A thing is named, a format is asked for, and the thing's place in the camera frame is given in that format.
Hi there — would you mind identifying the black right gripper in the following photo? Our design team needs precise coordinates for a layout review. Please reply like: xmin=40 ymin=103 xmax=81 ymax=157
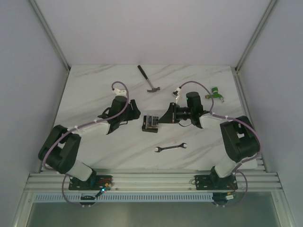
xmin=158 ymin=102 xmax=192 ymax=123

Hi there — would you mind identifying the black fuse box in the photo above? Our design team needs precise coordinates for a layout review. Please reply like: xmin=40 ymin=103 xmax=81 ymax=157
xmin=142 ymin=115 xmax=159 ymax=133

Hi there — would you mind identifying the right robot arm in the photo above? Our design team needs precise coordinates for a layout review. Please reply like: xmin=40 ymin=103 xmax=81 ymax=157
xmin=159 ymin=92 xmax=260 ymax=189

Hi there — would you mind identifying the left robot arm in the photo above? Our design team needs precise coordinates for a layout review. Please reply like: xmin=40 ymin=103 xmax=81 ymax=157
xmin=38 ymin=96 xmax=141 ymax=190

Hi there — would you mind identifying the claw hammer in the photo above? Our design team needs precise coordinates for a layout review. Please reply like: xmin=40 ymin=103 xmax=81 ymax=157
xmin=137 ymin=65 xmax=160 ymax=93

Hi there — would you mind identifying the steel open-end wrench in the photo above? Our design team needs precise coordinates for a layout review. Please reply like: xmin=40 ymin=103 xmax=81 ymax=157
xmin=155 ymin=143 xmax=187 ymax=153

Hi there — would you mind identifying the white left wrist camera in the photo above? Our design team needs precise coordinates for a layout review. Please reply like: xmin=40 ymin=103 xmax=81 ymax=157
xmin=113 ymin=88 xmax=127 ymax=97

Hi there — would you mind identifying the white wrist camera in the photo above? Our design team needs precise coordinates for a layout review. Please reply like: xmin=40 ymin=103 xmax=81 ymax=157
xmin=172 ymin=87 xmax=181 ymax=104
xmin=113 ymin=88 xmax=127 ymax=97

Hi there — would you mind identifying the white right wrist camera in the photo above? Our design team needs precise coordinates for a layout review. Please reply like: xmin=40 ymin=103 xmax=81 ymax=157
xmin=172 ymin=87 xmax=181 ymax=104

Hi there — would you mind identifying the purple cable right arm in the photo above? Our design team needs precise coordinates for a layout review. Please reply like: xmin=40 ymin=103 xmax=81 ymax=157
xmin=179 ymin=81 xmax=262 ymax=171

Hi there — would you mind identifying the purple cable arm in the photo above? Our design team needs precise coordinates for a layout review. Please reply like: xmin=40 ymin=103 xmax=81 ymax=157
xmin=42 ymin=81 xmax=130 ymax=170
xmin=179 ymin=81 xmax=262 ymax=171

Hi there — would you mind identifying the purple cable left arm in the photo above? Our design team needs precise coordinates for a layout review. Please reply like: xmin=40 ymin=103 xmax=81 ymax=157
xmin=42 ymin=81 xmax=130 ymax=170

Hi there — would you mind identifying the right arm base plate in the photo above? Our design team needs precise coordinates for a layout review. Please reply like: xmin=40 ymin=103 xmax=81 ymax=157
xmin=194 ymin=175 xmax=238 ymax=191

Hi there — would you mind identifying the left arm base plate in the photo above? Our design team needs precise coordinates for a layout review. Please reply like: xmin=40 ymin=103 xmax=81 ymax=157
xmin=69 ymin=175 xmax=112 ymax=191

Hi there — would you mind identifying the slotted cable duct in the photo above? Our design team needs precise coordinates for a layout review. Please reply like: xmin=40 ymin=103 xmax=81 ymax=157
xmin=34 ymin=191 xmax=237 ymax=203

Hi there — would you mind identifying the aluminium frame rail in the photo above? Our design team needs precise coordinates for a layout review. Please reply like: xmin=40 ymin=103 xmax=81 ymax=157
xmin=28 ymin=0 xmax=71 ymax=72

